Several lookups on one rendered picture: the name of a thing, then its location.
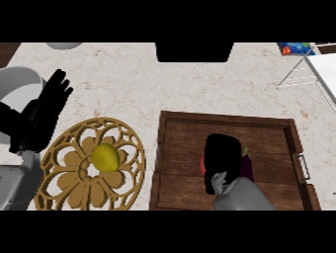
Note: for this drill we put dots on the golden carved round trivet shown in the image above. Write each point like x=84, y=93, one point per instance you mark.
x=91, y=164

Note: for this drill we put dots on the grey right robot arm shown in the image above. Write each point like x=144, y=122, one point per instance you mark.
x=242, y=196

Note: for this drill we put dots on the yellow lemon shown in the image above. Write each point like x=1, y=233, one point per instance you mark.
x=106, y=157

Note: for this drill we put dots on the grey round pot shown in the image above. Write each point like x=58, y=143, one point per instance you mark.
x=8, y=95

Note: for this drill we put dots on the brown wooden tray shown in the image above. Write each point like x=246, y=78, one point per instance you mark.
x=234, y=161

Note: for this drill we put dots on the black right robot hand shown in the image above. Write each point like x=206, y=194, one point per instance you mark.
x=223, y=154

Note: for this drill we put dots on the black box appliance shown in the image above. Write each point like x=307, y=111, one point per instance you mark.
x=195, y=52

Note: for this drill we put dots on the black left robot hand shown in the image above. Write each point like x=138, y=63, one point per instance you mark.
x=35, y=115

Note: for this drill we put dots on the grey round bowl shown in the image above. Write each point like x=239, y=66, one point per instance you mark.
x=64, y=45

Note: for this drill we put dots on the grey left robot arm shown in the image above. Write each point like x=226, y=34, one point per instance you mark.
x=8, y=187

